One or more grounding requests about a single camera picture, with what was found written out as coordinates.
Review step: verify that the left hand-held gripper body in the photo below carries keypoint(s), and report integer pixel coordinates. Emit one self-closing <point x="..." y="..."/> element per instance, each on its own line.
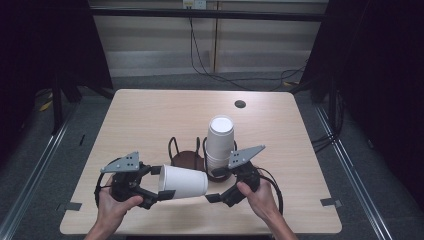
<point x="125" y="181"/>

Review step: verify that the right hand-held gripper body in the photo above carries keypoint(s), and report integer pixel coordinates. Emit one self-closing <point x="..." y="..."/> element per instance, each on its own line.
<point x="245" y="156"/>

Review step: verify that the white disposable paper cup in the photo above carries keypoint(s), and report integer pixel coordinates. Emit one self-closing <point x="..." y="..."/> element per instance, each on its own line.
<point x="186" y="181"/>

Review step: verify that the stack of white cups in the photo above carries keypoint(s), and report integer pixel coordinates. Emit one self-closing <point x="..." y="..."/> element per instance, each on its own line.
<point x="219" y="140"/>

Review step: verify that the brown double cup holder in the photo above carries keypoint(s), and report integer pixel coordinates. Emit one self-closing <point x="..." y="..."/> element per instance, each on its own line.
<point x="186" y="160"/>

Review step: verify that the person's left hand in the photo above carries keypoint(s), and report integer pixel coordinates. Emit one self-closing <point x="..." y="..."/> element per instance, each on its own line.
<point x="111" y="211"/>

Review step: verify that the person's right hand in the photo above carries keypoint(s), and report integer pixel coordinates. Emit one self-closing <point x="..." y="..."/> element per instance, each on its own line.
<point x="265" y="201"/>

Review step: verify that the dark round table grommet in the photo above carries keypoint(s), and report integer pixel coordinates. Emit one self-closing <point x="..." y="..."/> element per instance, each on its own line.
<point x="240" y="104"/>

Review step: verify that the grey tape strip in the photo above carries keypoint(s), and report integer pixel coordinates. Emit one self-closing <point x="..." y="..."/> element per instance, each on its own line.
<point x="72" y="206"/>
<point x="330" y="202"/>

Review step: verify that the small black floor strip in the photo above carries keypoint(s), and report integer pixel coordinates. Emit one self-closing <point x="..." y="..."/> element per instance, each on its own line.
<point x="82" y="140"/>

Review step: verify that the black metal stand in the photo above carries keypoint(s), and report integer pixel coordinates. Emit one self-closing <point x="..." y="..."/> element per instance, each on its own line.
<point x="57" y="110"/>

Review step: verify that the yellow floor tape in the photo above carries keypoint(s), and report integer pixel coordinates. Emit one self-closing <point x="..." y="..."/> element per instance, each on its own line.
<point x="46" y="105"/>

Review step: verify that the dark curtain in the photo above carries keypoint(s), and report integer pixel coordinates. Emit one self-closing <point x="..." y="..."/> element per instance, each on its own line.
<point x="383" y="83"/>
<point x="40" y="50"/>

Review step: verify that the metal floor rail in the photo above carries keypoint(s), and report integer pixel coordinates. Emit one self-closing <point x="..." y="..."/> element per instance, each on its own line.
<point x="36" y="173"/>
<point x="353" y="180"/>

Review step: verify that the black horizontal frame bar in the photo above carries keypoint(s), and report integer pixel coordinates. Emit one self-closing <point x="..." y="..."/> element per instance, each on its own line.
<point x="150" y="13"/>

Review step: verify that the white wall socket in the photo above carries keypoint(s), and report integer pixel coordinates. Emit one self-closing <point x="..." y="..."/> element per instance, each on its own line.
<point x="195" y="4"/>

